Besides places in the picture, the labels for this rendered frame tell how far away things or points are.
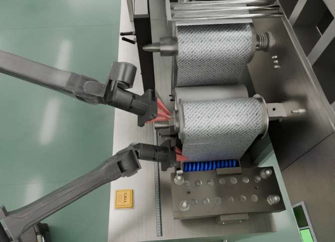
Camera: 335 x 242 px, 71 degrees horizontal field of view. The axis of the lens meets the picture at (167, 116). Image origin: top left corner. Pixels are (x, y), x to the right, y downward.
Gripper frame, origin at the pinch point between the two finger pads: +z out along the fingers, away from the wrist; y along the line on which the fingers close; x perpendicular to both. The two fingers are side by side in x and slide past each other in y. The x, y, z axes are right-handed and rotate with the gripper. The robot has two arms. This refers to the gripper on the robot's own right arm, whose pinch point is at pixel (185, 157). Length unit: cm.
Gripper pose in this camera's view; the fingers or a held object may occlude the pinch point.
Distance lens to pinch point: 90.5
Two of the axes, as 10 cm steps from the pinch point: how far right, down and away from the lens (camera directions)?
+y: 0.7, 8.6, -5.0
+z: 8.6, 2.0, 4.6
